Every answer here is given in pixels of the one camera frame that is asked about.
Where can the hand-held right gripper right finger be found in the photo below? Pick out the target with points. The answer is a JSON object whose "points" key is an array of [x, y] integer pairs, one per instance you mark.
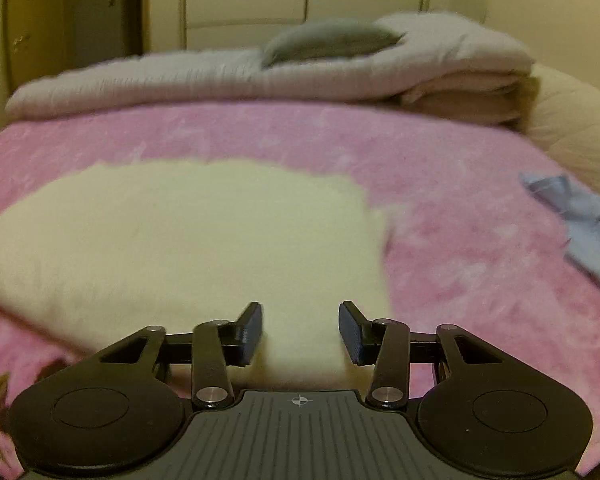
{"points": [[348, 332]]}

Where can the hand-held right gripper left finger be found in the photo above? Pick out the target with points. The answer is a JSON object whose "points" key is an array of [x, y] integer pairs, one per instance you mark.
{"points": [[250, 332]]}

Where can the cream white towel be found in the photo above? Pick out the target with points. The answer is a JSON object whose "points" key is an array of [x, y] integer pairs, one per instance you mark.
{"points": [[180, 240]]}

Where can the pink printed blanket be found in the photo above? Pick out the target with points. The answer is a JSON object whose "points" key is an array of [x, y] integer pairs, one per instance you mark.
{"points": [[455, 210]]}

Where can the grey folded quilt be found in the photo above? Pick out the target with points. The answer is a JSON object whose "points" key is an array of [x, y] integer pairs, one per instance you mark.
{"points": [[180, 85]]}

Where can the light blue garment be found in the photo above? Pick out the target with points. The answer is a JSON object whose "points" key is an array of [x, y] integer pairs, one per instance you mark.
{"points": [[590, 240]]}

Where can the grey pillow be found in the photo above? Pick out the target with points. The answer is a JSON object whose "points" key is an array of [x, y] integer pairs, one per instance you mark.
{"points": [[330, 40]]}

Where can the beige pillow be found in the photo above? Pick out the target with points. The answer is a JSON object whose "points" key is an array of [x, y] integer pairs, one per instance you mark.
{"points": [[575, 130]]}

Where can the cream wardrobe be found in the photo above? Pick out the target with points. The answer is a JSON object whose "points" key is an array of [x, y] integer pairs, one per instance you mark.
{"points": [[280, 0]]}

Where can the cream wooden door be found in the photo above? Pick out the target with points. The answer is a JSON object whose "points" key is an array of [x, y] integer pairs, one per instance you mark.
{"points": [[40, 20]]}

